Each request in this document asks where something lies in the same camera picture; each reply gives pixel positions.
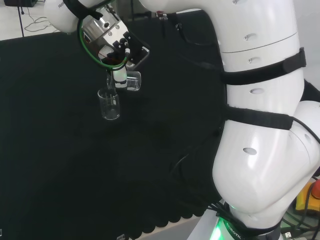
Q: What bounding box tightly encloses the dark grey panel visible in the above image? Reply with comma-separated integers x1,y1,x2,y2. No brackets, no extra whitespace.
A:
119,4,162,25

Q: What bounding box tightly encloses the black bench cloth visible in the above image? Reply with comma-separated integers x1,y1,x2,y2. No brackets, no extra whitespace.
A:
0,11,227,237

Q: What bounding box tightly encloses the black case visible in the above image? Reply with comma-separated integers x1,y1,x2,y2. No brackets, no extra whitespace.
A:
3,0,38,8

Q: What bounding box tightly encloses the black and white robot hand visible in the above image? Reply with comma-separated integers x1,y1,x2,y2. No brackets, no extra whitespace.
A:
109,62,138,89

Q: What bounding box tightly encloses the yellow stop button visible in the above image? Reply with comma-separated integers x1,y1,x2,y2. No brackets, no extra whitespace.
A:
294,180,320,214

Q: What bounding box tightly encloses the black tripod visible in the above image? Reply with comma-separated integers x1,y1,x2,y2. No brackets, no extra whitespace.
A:
16,0,26,38

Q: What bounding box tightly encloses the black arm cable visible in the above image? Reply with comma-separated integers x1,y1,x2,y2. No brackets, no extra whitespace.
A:
291,116,320,146

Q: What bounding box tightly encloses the green cable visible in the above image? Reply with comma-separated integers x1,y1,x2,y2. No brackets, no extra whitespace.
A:
77,4,131,71

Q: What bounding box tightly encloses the clear glass beaker with graduations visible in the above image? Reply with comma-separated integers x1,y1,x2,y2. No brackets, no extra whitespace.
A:
106,70,143,92

